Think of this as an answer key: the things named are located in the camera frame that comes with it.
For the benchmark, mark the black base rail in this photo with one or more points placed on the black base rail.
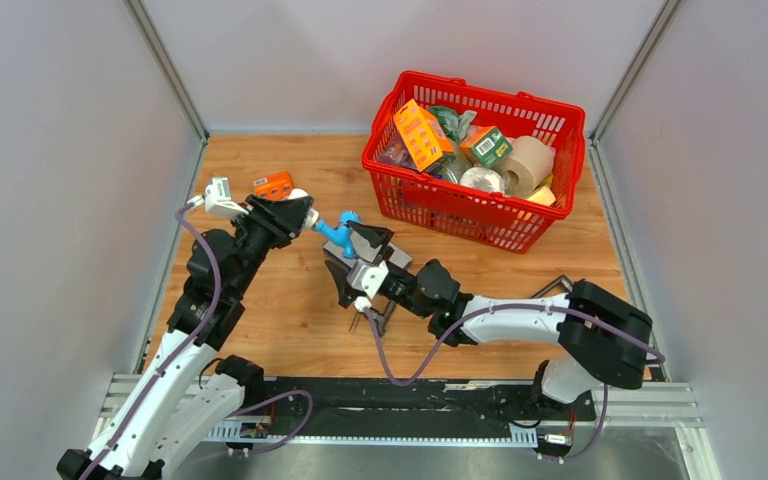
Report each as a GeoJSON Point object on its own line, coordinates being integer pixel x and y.
{"type": "Point", "coordinates": [427, 409]}

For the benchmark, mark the dark metal faucet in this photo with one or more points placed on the dark metal faucet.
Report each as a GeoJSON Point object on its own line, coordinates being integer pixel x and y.
{"type": "Point", "coordinates": [380, 318]}
{"type": "Point", "coordinates": [560, 285]}

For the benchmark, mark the blue grey razor box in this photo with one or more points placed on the blue grey razor box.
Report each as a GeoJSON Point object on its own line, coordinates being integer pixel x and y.
{"type": "Point", "coordinates": [334, 252]}

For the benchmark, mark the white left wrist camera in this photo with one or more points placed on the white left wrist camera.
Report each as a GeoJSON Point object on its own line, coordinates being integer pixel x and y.
{"type": "Point", "coordinates": [217, 200]}

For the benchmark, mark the dark metal faucet right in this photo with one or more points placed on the dark metal faucet right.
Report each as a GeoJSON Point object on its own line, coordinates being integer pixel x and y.
{"type": "Point", "coordinates": [560, 285]}

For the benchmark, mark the green plastic bag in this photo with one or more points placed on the green plastic bag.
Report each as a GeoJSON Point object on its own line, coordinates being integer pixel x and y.
{"type": "Point", "coordinates": [455, 125]}

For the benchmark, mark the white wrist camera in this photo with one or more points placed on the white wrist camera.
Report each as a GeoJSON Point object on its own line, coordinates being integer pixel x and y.
{"type": "Point", "coordinates": [217, 200]}
{"type": "Point", "coordinates": [365, 279]}

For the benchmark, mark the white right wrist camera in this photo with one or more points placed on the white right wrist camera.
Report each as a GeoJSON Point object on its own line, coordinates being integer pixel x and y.
{"type": "Point", "coordinates": [365, 279]}

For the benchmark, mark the beige toilet paper roll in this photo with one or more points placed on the beige toilet paper roll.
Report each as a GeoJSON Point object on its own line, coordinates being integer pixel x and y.
{"type": "Point", "coordinates": [527, 165]}

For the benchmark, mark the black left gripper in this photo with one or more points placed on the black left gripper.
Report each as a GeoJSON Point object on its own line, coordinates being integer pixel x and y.
{"type": "Point", "coordinates": [286, 217]}

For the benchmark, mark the green small box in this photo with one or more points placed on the green small box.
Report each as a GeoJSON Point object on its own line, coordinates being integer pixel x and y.
{"type": "Point", "coordinates": [485, 146]}

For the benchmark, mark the orange carton box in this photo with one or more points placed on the orange carton box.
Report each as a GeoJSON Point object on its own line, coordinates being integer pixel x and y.
{"type": "Point", "coordinates": [423, 136]}

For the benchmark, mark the yellow sponge block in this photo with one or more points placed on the yellow sponge block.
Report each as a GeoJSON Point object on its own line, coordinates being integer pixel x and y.
{"type": "Point", "coordinates": [542, 196]}

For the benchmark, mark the red plastic shopping basket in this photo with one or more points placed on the red plastic shopping basket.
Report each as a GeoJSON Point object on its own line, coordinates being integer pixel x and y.
{"type": "Point", "coordinates": [436, 200]}

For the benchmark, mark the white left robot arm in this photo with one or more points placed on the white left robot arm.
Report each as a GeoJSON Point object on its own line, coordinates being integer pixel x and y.
{"type": "Point", "coordinates": [187, 390]}

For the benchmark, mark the orange blister pack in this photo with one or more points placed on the orange blister pack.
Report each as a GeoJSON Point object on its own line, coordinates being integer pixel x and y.
{"type": "Point", "coordinates": [276, 186]}

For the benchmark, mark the blue plastic water faucet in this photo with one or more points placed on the blue plastic water faucet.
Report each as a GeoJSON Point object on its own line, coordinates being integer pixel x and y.
{"type": "Point", "coordinates": [341, 234]}

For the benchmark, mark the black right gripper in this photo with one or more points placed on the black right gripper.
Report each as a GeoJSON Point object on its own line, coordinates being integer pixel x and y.
{"type": "Point", "coordinates": [345, 290]}

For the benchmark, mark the white wrapped roll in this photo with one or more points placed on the white wrapped roll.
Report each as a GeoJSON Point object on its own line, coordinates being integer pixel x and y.
{"type": "Point", "coordinates": [483, 179]}

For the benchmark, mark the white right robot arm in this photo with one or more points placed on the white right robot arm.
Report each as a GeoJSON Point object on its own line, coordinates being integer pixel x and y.
{"type": "Point", "coordinates": [605, 339]}

